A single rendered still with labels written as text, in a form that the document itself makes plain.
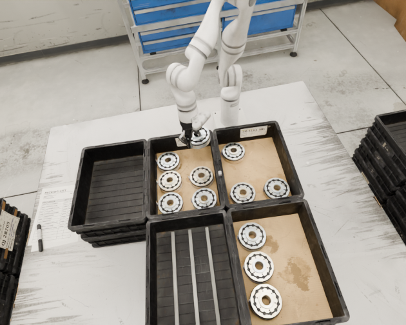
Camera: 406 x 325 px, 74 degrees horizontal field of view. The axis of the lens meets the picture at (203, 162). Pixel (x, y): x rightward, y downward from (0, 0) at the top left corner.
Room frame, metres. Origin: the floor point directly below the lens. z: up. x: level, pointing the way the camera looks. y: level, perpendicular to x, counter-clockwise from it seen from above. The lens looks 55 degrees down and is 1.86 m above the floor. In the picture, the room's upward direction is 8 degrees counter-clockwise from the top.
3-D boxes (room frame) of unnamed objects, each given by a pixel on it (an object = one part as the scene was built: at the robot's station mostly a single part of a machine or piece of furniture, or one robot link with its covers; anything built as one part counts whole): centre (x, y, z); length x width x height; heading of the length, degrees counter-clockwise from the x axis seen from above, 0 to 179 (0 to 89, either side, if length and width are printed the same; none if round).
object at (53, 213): (0.64, 0.73, 0.70); 0.33 x 0.23 x 0.01; 3
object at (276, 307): (0.12, -0.14, 0.86); 0.10 x 0.10 x 0.01
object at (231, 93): (1.00, -0.18, 1.03); 0.09 x 0.09 x 0.17; 3
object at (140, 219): (0.64, 0.39, 0.92); 0.40 x 0.30 x 0.02; 0
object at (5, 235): (0.75, 1.21, 0.41); 0.31 x 0.02 x 0.16; 3
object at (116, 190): (0.64, 0.39, 0.87); 0.40 x 0.30 x 0.11; 0
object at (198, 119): (0.71, 0.01, 1.18); 0.11 x 0.09 x 0.06; 47
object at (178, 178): (0.64, 0.15, 0.86); 0.10 x 0.10 x 0.01
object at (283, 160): (0.63, -0.21, 0.87); 0.40 x 0.30 x 0.11; 0
